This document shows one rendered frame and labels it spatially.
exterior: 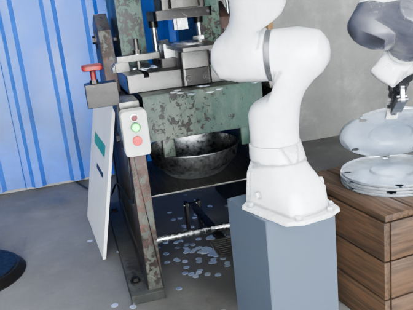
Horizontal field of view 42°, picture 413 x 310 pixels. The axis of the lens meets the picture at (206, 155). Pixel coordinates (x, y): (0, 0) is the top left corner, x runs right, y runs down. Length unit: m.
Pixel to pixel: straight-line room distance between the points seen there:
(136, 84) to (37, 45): 1.32
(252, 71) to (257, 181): 0.24
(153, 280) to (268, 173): 0.76
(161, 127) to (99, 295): 0.61
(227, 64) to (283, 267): 0.46
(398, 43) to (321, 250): 0.48
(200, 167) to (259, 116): 0.72
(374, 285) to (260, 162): 0.54
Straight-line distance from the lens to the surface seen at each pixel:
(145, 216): 1.71
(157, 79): 1.77
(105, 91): 1.64
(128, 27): 2.07
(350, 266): 1.62
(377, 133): 1.65
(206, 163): 1.85
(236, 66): 1.15
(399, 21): 1.23
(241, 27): 1.10
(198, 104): 1.71
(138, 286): 1.85
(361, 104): 3.58
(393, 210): 1.46
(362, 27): 1.25
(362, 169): 1.68
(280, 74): 1.13
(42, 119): 3.05
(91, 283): 1.99
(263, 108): 1.15
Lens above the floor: 0.91
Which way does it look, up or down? 16 degrees down
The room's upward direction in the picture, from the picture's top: 6 degrees counter-clockwise
